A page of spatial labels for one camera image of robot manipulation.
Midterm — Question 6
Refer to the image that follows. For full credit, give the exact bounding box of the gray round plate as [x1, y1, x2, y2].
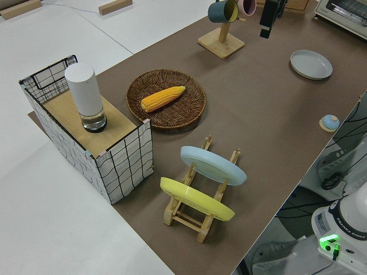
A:
[290, 49, 334, 81]

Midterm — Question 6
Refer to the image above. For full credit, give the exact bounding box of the light blue plate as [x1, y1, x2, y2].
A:
[179, 145, 248, 187]

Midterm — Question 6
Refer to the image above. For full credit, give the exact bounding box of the yellow plate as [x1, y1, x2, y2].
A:
[159, 176, 236, 222]

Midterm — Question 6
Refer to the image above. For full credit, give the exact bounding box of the pink mug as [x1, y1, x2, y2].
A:
[239, 0, 257, 17]

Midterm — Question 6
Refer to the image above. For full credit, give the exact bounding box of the teal mug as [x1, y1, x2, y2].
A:
[207, 1, 229, 24]

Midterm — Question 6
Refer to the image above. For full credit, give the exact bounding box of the wooden mug tree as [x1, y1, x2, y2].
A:
[197, 15, 247, 60]

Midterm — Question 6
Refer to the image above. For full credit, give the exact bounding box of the white toaster oven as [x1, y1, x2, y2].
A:
[311, 0, 367, 37]

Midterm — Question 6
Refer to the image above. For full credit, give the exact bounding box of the brown wicker basket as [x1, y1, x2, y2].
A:
[126, 68, 208, 132]

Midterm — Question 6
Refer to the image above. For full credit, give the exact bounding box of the yellow corn cob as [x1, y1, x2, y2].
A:
[140, 85, 186, 113]

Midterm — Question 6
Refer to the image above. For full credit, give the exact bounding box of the wooden block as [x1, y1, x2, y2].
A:
[98, 0, 134, 15]
[0, 0, 42, 20]

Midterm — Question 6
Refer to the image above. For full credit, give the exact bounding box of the white power strip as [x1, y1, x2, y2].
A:
[317, 143, 355, 175]

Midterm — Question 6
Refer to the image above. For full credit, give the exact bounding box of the brown table mat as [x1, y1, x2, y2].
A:
[28, 11, 367, 275]

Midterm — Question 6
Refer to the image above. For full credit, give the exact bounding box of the light wooden crate lid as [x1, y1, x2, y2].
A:
[42, 91, 138, 152]

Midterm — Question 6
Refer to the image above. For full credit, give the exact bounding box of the grid pattern storage crate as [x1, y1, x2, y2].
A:
[18, 54, 155, 205]

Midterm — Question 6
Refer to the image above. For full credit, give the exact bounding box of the wooden dish rack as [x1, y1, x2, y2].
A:
[163, 134, 241, 243]

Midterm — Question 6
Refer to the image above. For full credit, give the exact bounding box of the black cable coil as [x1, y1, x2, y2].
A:
[320, 171, 345, 190]

